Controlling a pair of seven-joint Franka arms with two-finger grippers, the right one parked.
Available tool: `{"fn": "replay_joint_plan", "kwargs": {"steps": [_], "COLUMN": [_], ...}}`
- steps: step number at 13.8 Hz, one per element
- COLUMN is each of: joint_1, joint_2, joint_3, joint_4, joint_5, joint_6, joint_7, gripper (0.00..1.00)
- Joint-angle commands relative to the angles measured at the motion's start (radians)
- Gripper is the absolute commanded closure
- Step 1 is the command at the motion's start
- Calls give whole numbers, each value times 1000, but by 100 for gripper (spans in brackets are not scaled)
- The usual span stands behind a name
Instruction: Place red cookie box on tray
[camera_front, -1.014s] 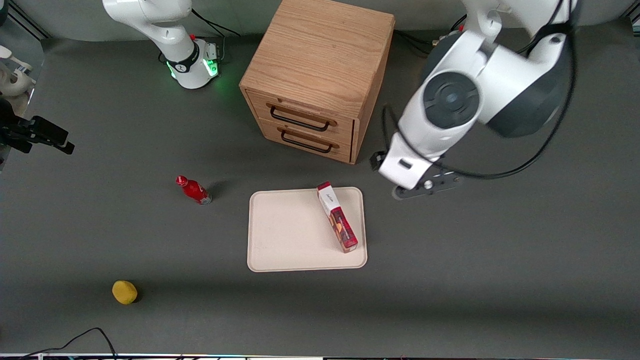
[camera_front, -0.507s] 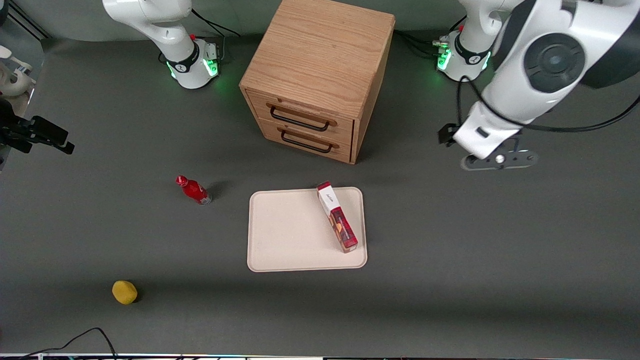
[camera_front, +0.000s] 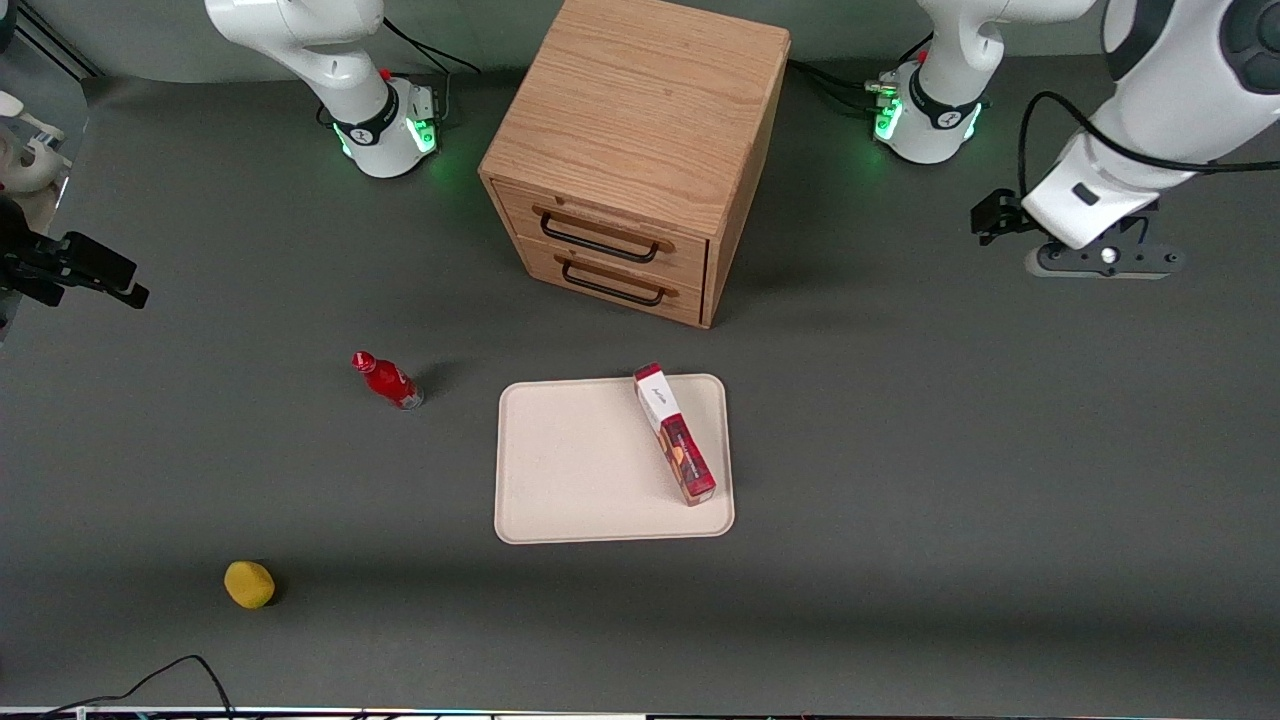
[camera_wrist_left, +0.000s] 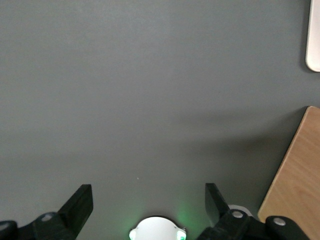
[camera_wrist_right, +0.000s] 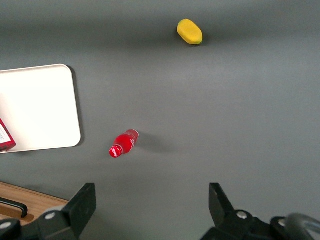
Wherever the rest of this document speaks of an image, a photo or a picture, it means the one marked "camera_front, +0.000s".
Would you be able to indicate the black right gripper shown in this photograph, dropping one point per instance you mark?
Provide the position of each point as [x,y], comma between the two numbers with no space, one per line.
[40,262]

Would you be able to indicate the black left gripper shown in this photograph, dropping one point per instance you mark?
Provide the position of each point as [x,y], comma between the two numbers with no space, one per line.
[1008,214]

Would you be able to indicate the red cookie box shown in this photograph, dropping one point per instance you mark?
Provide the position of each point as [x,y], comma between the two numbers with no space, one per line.
[675,440]

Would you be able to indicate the grey arm base connector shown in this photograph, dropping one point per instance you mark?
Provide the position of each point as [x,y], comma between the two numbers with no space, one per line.
[882,87]
[422,102]

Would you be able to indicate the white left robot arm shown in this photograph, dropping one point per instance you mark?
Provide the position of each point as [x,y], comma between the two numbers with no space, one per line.
[1150,110]

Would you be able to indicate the cream plastic tray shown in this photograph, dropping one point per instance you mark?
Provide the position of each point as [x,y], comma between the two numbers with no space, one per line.
[570,470]

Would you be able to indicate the white curved object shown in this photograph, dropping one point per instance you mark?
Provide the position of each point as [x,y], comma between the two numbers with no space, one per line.
[30,165]

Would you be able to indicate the wooden drawer front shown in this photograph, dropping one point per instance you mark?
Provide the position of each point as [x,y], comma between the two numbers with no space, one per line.
[690,305]
[690,262]

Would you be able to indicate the red soda bottle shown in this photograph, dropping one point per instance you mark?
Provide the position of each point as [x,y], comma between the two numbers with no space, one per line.
[388,382]

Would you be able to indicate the yellow sponge ball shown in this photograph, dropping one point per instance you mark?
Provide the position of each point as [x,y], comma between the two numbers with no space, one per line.
[249,585]

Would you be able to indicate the wooden two-drawer cabinet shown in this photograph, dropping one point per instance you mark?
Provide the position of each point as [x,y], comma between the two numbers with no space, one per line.
[640,100]

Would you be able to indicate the black metal frame rail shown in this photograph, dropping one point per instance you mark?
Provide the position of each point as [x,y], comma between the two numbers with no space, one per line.
[60,43]

